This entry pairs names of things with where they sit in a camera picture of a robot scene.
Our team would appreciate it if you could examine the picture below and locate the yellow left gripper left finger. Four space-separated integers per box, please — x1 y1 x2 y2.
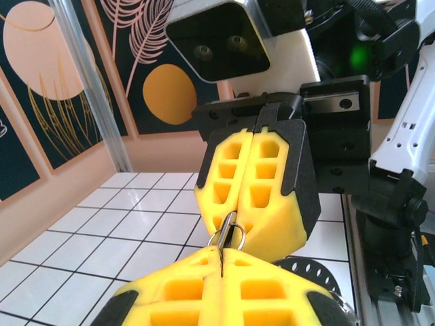
90 246 224 326

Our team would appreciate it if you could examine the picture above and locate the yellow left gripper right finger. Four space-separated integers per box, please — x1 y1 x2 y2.
222 247 356 326

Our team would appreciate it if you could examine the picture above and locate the long aluminium base rail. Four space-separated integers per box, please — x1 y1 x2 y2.
341 193 435 326

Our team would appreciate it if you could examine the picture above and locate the aluminium corner post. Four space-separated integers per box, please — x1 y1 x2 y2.
47 0 134 173

